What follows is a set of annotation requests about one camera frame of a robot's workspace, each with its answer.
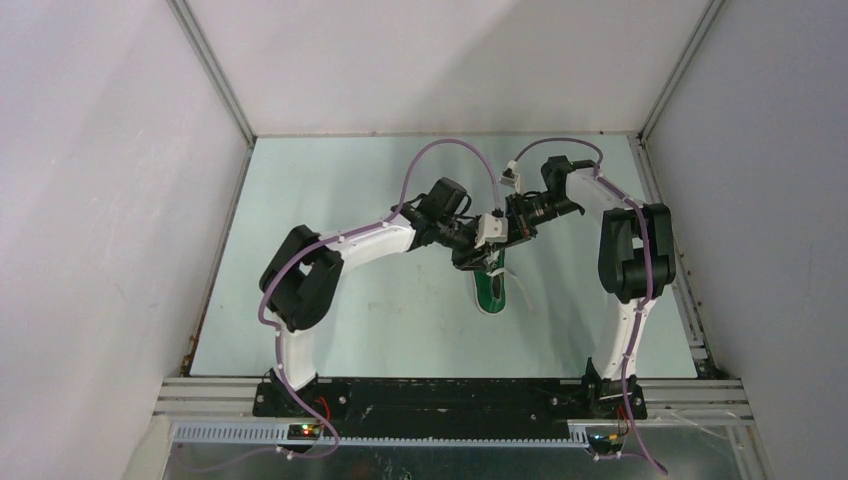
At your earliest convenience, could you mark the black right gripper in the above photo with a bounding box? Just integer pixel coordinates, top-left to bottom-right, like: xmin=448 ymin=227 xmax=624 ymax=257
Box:
xmin=492 ymin=193 xmax=582 ymax=253

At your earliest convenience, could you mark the green canvas sneaker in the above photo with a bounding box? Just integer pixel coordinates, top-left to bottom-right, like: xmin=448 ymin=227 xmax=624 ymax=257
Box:
xmin=472 ymin=253 xmax=506 ymax=315

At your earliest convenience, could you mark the white shoelace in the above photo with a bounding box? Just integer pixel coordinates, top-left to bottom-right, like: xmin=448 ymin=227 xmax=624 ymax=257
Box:
xmin=501 ymin=265 xmax=535 ymax=313

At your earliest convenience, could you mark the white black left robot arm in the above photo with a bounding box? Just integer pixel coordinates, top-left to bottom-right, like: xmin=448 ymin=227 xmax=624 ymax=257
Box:
xmin=258 ymin=178 xmax=508 ymax=417

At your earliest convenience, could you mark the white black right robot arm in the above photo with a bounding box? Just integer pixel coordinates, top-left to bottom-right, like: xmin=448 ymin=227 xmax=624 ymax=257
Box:
xmin=506 ymin=156 xmax=676 ymax=418

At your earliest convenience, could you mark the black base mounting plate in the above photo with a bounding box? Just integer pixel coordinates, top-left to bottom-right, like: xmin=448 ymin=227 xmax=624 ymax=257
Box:
xmin=252 ymin=375 xmax=647 ymax=435

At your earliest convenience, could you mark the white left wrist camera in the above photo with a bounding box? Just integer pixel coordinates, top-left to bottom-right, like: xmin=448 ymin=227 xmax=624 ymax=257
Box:
xmin=475 ymin=213 xmax=508 ymax=248

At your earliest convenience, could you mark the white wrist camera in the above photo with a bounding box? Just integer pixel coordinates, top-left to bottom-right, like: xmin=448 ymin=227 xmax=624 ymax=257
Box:
xmin=499 ymin=160 xmax=521 ymax=193
xmin=475 ymin=213 xmax=508 ymax=248

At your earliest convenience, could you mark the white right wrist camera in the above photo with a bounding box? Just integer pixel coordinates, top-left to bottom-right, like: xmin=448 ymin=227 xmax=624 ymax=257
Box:
xmin=499 ymin=160 xmax=521 ymax=193

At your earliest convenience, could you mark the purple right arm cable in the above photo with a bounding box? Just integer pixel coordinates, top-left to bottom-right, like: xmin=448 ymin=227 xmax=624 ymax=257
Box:
xmin=506 ymin=137 xmax=670 ymax=480

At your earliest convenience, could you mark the aluminium frame rail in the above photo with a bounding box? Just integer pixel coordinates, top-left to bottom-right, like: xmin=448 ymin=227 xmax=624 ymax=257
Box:
xmin=154 ymin=377 xmax=753 ymax=424

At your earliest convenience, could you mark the grey slotted cable duct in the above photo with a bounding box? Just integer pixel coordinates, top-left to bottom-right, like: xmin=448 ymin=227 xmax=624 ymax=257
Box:
xmin=173 ymin=421 xmax=590 ymax=448

